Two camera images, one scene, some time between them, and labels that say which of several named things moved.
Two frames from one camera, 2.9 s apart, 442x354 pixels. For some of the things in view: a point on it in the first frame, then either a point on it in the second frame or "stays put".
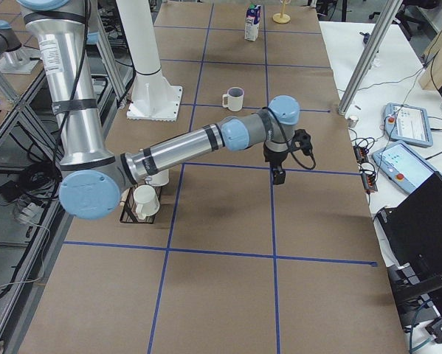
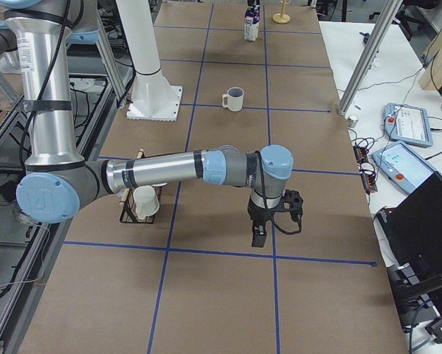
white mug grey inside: (234, 99) stays put
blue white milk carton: (252, 22) stays put
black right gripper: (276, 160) -> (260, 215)
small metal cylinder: (352, 121) stays put
